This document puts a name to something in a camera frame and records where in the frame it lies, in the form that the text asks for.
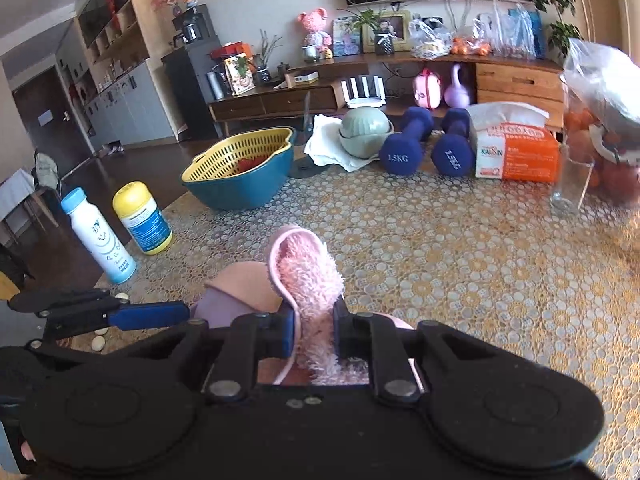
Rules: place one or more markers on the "picture card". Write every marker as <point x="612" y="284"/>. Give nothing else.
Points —
<point x="345" y="37"/>

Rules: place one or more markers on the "dark wooden door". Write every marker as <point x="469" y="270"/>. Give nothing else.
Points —
<point x="40" y="110"/>

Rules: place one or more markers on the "purple mug with pink rim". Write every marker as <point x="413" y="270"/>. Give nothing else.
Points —
<point x="240" y="295"/>

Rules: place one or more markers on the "lace patterned tablecloth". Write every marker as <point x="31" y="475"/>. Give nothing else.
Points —
<point x="450" y="270"/>

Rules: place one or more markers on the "bag of oranges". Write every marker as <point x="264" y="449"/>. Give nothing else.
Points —
<point x="470" y="47"/>

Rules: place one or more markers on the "wooden television cabinet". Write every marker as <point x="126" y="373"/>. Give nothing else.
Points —
<point x="520" y="80"/>

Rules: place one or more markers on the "illustrated book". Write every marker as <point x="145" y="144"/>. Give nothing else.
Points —
<point x="239" y="75"/>

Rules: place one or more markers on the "white bottle with blue cap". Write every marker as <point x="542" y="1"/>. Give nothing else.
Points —
<point x="97" y="235"/>

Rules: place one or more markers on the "blue basin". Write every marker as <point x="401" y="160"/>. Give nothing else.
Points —
<point x="240" y="190"/>

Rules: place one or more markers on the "white cloth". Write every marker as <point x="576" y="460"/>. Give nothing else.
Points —
<point x="327" y="147"/>

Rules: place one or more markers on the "clear drinking glass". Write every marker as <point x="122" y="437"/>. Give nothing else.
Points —
<point x="570" y="185"/>

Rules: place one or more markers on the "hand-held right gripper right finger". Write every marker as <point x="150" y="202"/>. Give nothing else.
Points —
<point x="342" y="331"/>

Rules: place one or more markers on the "pink toy case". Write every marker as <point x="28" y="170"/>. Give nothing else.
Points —
<point x="427" y="90"/>

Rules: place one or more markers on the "white flat box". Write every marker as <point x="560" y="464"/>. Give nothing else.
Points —
<point x="302" y="79"/>

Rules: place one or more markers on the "orange white tissue pack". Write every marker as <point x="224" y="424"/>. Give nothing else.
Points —
<point x="517" y="147"/>

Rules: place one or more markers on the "yellow colander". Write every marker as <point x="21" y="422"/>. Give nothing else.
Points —
<point x="225" y="157"/>

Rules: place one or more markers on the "clear bag of snacks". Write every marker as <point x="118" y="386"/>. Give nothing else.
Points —
<point x="430" y="40"/>

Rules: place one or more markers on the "black cabinet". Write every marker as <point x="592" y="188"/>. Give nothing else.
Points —
<point x="192" y="95"/>

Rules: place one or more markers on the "wall cabinet unit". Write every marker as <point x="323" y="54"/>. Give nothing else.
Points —
<point x="110" y="60"/>

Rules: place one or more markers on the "twigs in dark vase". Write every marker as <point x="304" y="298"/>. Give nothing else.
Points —
<point x="265" y="67"/>

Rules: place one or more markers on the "pale green bowl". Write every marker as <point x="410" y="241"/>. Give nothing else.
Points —
<point x="365" y="132"/>

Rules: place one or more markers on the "black coffee machine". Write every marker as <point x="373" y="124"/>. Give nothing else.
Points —
<point x="192" y="22"/>

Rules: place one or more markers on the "blue dumbbell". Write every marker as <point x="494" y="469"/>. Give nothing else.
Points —
<point x="452" y="147"/>
<point x="405" y="142"/>

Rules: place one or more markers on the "chair with cloth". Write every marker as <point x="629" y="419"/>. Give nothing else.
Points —
<point x="45" y="175"/>

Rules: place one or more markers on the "yellow bottle with blue label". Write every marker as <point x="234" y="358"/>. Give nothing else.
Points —
<point x="142" y="220"/>

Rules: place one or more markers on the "pink towel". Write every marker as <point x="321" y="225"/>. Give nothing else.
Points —
<point x="310" y="280"/>

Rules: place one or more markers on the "purple kettlebell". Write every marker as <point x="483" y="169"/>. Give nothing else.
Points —
<point x="457" y="92"/>

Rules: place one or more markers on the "pink bear doll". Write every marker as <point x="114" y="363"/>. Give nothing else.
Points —
<point x="315" y="30"/>

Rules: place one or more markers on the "silver thermos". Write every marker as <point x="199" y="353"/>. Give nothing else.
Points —
<point x="215" y="85"/>

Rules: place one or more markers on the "red box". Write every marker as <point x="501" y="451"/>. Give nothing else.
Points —
<point x="230" y="51"/>

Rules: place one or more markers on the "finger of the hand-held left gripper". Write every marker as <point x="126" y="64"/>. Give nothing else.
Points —
<point x="145" y="314"/>
<point x="60" y="300"/>

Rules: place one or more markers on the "beige nut shell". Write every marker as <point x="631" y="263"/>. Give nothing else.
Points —
<point x="97" y="344"/>
<point x="122" y="297"/>

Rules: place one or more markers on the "pink flowers in vase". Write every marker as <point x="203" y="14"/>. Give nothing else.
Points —
<point x="167" y="0"/>

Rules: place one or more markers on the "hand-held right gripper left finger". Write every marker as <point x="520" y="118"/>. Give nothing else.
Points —
<point x="287" y="332"/>

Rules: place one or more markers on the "person's left hand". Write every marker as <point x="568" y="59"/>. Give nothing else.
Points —
<point x="27" y="452"/>

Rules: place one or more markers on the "photo frame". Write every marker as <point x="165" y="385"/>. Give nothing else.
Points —
<point x="392" y="27"/>

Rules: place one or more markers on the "white router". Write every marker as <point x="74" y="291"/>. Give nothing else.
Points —
<point x="365" y="90"/>

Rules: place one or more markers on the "clear plastic bag of fruit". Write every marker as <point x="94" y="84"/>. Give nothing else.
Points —
<point x="600" y="110"/>

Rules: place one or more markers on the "clear bag of blue packs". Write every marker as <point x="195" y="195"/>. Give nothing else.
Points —
<point x="520" y="32"/>

